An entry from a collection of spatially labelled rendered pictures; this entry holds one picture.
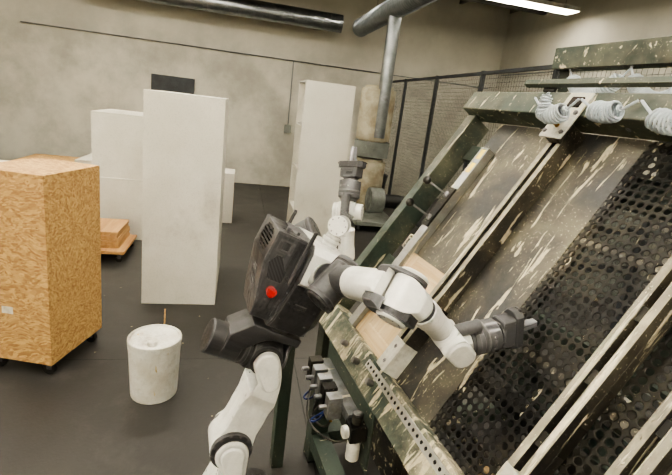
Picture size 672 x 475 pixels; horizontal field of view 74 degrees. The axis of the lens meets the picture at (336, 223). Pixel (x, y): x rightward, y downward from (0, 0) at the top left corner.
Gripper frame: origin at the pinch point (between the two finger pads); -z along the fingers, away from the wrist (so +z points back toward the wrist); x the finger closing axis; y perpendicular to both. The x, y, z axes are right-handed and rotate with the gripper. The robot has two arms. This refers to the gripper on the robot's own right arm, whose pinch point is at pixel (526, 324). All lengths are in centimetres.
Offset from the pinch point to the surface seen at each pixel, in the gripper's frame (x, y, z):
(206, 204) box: -23, 280, 78
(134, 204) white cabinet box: -55, 460, 156
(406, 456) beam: -38, 4, 36
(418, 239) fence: 2, 70, -4
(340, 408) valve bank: -47, 41, 45
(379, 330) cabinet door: -28, 56, 22
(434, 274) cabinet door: -5, 50, 0
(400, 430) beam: -36, 12, 34
